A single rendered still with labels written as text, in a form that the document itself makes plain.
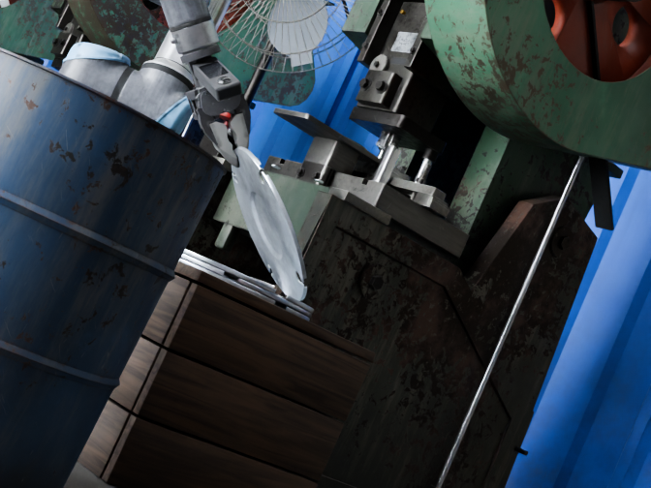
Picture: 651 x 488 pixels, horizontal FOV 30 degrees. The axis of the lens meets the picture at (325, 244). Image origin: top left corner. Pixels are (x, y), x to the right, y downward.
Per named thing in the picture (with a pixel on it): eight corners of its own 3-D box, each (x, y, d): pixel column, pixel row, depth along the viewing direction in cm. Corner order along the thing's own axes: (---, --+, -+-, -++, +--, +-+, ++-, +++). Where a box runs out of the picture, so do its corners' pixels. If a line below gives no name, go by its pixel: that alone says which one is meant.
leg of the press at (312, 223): (213, 481, 238) (400, 70, 246) (184, 462, 247) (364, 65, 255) (496, 576, 295) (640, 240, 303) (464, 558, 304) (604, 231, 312)
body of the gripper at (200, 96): (232, 110, 219) (211, 46, 217) (247, 109, 211) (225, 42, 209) (194, 124, 217) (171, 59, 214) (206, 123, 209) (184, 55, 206)
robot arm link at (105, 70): (50, 101, 244) (79, 41, 245) (111, 130, 244) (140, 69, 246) (42, 90, 232) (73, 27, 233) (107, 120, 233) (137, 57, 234)
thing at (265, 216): (305, 332, 216) (309, 330, 217) (299, 230, 194) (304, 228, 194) (237, 221, 232) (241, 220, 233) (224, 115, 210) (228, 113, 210)
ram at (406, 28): (383, 104, 277) (435, -12, 280) (343, 97, 289) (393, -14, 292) (430, 136, 288) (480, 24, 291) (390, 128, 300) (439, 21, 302)
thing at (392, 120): (394, 137, 278) (404, 114, 279) (342, 126, 294) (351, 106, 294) (439, 166, 288) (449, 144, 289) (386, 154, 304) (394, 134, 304)
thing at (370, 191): (373, 208, 262) (385, 183, 263) (258, 176, 297) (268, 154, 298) (460, 259, 281) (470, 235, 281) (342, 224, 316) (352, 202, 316)
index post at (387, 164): (378, 182, 266) (395, 142, 267) (369, 180, 268) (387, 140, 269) (387, 187, 268) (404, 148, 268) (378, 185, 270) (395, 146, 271)
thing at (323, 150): (284, 167, 265) (310, 111, 266) (249, 158, 276) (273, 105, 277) (361, 211, 280) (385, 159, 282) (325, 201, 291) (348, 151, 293)
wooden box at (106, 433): (105, 482, 181) (202, 270, 185) (5, 406, 211) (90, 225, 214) (294, 540, 206) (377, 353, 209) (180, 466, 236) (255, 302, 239)
